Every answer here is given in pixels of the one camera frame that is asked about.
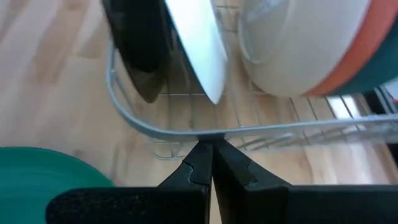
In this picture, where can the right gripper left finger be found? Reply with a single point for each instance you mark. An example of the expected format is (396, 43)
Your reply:
(140, 205)

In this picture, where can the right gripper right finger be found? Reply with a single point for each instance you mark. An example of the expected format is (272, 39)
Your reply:
(280, 205)

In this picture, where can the large green plate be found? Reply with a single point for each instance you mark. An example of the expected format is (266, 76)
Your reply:
(31, 180)

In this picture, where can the cream plate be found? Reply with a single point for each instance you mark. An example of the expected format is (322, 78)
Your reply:
(295, 46)

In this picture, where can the small teal plate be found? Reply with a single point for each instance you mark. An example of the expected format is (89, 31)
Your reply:
(379, 71)

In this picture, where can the dark blue speckled plate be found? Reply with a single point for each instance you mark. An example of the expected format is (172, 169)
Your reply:
(140, 37)

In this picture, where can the green floral ceramic plate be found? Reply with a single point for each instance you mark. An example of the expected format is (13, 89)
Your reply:
(199, 46)

